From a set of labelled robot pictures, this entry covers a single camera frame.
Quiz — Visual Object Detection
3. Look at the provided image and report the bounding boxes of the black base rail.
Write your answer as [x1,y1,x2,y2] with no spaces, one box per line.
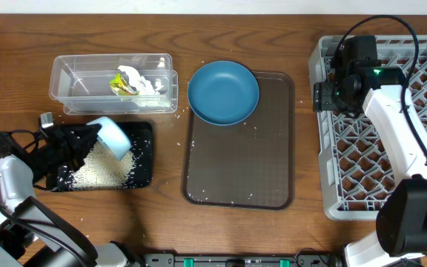
[142,250,345,267]

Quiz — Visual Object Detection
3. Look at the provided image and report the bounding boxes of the white tissue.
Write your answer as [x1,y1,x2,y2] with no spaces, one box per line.
[118,65,163,95]

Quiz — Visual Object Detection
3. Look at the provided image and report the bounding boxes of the brown serving tray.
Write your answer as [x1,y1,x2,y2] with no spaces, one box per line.
[181,72,294,211]

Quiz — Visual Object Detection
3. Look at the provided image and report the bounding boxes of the black plastic tray bin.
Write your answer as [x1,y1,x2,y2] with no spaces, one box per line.
[46,122,153,192]

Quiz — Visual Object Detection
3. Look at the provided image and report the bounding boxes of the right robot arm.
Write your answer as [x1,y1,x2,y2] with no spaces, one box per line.
[308,36,427,266]

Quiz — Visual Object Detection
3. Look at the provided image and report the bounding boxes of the yellow green snack wrapper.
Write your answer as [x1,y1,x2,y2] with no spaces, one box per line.
[109,73,139,96]

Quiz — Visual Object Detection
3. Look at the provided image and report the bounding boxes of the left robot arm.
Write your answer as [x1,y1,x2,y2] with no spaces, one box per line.
[0,117,146,266]

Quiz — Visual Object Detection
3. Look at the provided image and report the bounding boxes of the grey dishwasher rack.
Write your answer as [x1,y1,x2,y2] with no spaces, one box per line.
[317,35,427,220]

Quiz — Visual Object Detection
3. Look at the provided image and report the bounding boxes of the white rice pile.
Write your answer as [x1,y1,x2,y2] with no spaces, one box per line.
[71,142,136,191]

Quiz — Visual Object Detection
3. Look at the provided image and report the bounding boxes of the light blue rice bowl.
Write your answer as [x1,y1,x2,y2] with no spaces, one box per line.
[87,116,131,161]

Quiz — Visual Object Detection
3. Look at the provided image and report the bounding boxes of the dark blue plate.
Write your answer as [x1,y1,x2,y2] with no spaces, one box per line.
[187,61,260,126]

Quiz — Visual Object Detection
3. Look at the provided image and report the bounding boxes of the clear plastic bin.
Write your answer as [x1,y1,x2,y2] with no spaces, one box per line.
[49,53,179,115]

